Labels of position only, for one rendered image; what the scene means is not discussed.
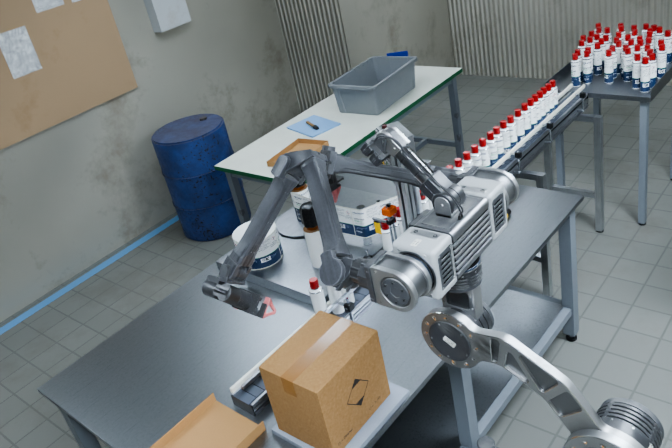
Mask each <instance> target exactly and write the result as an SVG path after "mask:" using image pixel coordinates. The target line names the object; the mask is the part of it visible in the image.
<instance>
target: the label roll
mask: <svg viewBox="0 0 672 448"><path fill-rule="evenodd" d="M250 222H251V221H249V222H246V223H244V224H242V225H240V226H239V227H237V228H236V229H235V230H234V232H233V234H232V238H233V241H234V244H235V247H236V246H237V244H238V243H239V241H240V240H241V238H242V236H243V235H244V233H245V231H246V229H247V227H248V225H249V224H250ZM282 256H283V249H282V246H281V242H280V238H279V235H278V231H277V228H276V224H275V222H274V223H273V225H272V226H271V228H270V230H269V232H268V233H267V235H266V237H265V239H264V241H263V242H262V244H261V246H260V248H259V250H258V252H257V255H256V257H255V261H254V263H253V264H252V266H251V267H252V269H251V270H260V269H265V268H268V267H270V266H272V265H274V264H276V263H277V262H278V261H279V260H280V259H281V258H282Z"/></svg>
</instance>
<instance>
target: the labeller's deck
mask: <svg viewBox="0 0 672 448"><path fill-rule="evenodd" d="M390 198H392V197H389V196H384V195H379V194H375V193H370V192H365V191H361V190H356V189H351V188H347V187H342V186H341V189H340V192H339V195H338V199H337V202H336V203H335V202H334V203H335V205H337V206H342V207H348V208H353V209H357V208H356V207H357V206H358V205H365V208H366V207H369V206H371V205H374V204H376V201H377V200H380V201H384V200H387V199H390ZM278 235H279V238H280V242H281V246H282V249H283V256H282V258H281V259H280V260H279V261H278V262H277V263H276V264H274V265H272V266H270V267H268V268H265V269H260V270H251V271H250V273H249V275H248V276H247V278H246V280H247V281H250V282H252V283H255V284H257V285H260V286H263V287H265V288H268V289H271V290H273V291H276V292H279V293H281V294H284V295H287V296H289V297H292V298H294V299H297V300H300V301H302V302H305V303H308V304H310V305H312V301H311V297H310V293H309V288H310V284H309V279H310V278H312V277H316V278H317V279H318V283H319V285H320V286H322V288H323V293H324V296H325V300H326V303H327V302H328V301H329V296H328V292H327V288H326V285H325V284H323V283H322V281H321V279H320V276H319V269H315V268H313V267H312V262H311V259H310V255H309V251H308V247H307V243H306V239H305V237H287V236H284V235H282V234H280V233H279V232H278ZM343 236H344V239H345V242H346V244H347V246H348V248H349V251H350V254H353V258H354V259H357V258H361V257H364V256H365V255H366V253H365V250H366V249H367V250H368V254H370V255H372V257H374V256H375V255H376V254H377V253H378V252H379V251H380V250H384V249H383V244H382V239H381V234H379V233H378V234H376V235H373V236H371V238H372V240H373V243H372V244H371V245H369V246H365V245H363V238H362V237H357V236H352V235H348V234H343ZM232 250H233V249H232ZM232 250H231V251H229V252H228V253H227V254H225V255H224V256H222V257H221V258H219V259H218V260H217V261H216V264H217V267H218V270H220V268H221V266H222V264H223V262H224V260H225V259H226V257H227V255H228V256H230V254H231V252H232Z"/></svg>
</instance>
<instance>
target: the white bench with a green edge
mask: <svg viewBox="0 0 672 448"><path fill-rule="evenodd" d="M461 72H463V69H462V68H454V67H433V66H415V88H414V89H412V90H411V91H409V92H408V93H407V94H405V95H404V96H403V97H401V98H400V99H399V100H398V101H396V102H395V103H394V104H392V105H391V106H390V107H388V108H387V109H386V110H384V111H383V112H382V113H381V114H379V115H364V114H352V113H340V111H339V108H338V105H337V102H336V99H335V96H334V94H332V95H331V96H329V97H327V98H326V99H324V100H322V101H321V102H319V103H317V104H316V105H314V106H312V107H311V108H309V109H307V110H306V111H304V112H302V113H301V114H299V115H297V116H296V117H294V118H292V119H291V120H289V121H288V122H286V123H284V124H283V125H281V126H279V127H278V128H276V129H274V130H273V131H271V132H269V133H268V134H266V135H264V136H263V137H261V138H259V139H258V140H256V141H254V142H253V143H251V144H249V145H248V146H246V147H245V148H243V149H241V150H240V151H238V152H236V153H235V154H233V155H231V156H230V157H228V158H226V159H225V160H223V161H221V162H220V163H218V164H216V165H215V166H214V168H215V170H218V171H223V172H225V174H226V177H227V180H228V184H229V187H230V190H231V193H232V197H233V200H234V203H235V207H236V210H237V213H238V216H239V220H240V223H241V225H242V224H244V223H246V222H249V221H250V218H249V214H248V211H247V207H246V204H245V201H244V197H243V194H242V191H241V187H240V184H239V180H238V178H241V179H246V180H251V181H255V182H260V183H265V184H269V185H271V183H272V181H273V178H274V175H273V174H272V173H271V170H272V168H273V167H268V166H267V162H266V161H268V160H269V159H271V158H272V157H273V156H275V155H276V154H277V153H279V152H280V151H281V150H283V149H284V148H285V147H287V146H288V145H290V144H291V143H292V142H294V141H295V140H296V139H298V138H303V139H315V140H327V141H328V142H329V146H332V147H336V149H335V152H337V154H341V155H343V156H346V157H349V156H351V155H352V154H354V153H355V152H356V151H358V150H359V149H361V147H362V146H363V144H364V143H365V142H366V141H367V140H368V139H370V138H371V137H372V136H374V135H375V134H376V133H375V129H376V127H379V126H382V124H389V123H393V122H396V121H400V120H401V119H402V118H404V117H405V116H407V115H408V114H409V113H411V112H412V111H413V110H415V109H416V108H418V107H419V106H420V105H422V104H423V103H425V102H426V101H427V100H429V99H430V98H432V97H433V96H434V95H436V94H437V93H439V92H440V91H441V90H443V89H444V88H446V87H447V86H448V91H449V99H450V107H451V115H452V123H453V132H454V140H455V141H451V140H443V139H435V138H428V137H420V136H413V137H414V142H419V143H418V144H416V145H415V150H416V152H417V151H418V150H420V149H421V148H422V147H423V146H425V145H426V144H427V143H428V144H436V145H444V146H451V147H455V148H456V156H457V158H461V159H462V160H463V152H464V142H463V134H462V125H461V117H460V108H459V99H458V91H457V82H456V76H457V75H459V74H460V73H461ZM312 115H317V116H320V117H323V118H326V119H329V120H332V121H335V122H338V123H341V125H339V126H337V127H335V128H333V129H331V130H329V131H326V132H324V133H322V134H320V135H318V136H316V137H314V138H311V137H308V136H306V135H303V134H300V133H298V132H295V131H292V130H289V129H287V127H288V126H290V125H292V124H295V123H297V122H299V121H301V120H303V119H306V118H308V117H310V116H312Z"/></svg>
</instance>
